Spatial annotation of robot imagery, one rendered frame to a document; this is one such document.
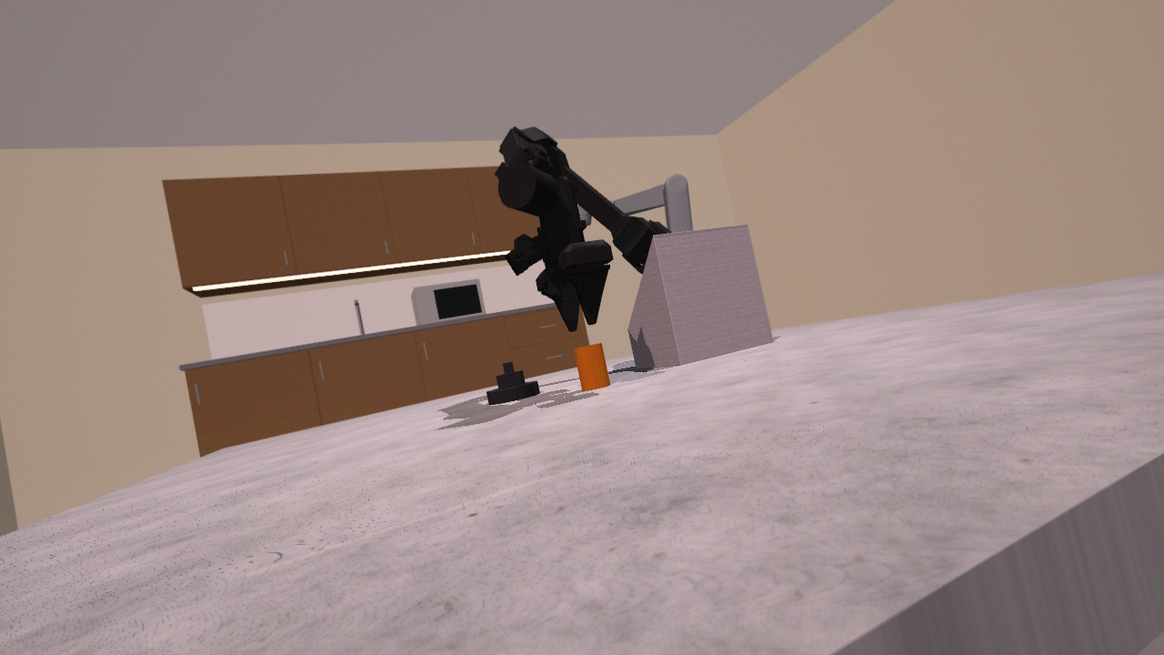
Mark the orange knob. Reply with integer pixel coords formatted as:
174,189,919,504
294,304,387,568
574,343,610,391

